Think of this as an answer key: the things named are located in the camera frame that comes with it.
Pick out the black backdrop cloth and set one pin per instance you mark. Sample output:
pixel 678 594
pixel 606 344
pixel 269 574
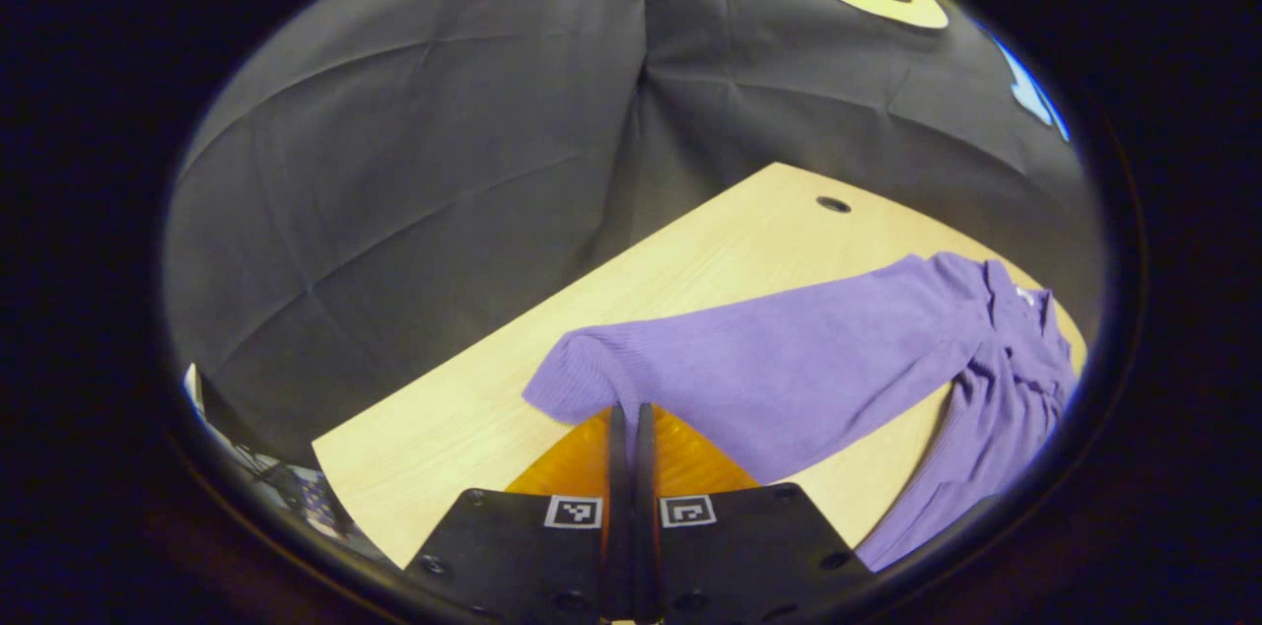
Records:
pixel 414 181

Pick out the blue patterned item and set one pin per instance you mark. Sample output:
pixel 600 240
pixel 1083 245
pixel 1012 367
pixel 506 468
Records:
pixel 317 499

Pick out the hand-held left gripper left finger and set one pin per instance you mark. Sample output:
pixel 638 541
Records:
pixel 523 566

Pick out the purple button shirt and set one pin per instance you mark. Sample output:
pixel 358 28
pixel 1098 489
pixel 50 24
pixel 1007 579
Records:
pixel 789 359

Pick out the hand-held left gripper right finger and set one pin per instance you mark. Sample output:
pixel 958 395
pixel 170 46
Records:
pixel 749 561

